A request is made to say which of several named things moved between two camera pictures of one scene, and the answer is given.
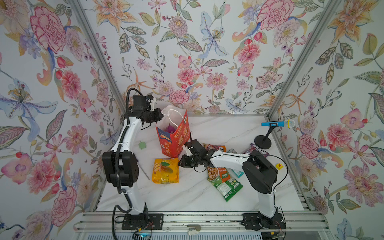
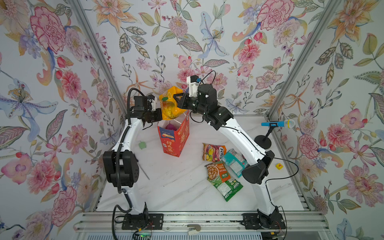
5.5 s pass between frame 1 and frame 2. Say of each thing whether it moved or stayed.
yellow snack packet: moved
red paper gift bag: stayed
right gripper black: moved
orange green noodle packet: stayed
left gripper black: stayed
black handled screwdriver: stayed
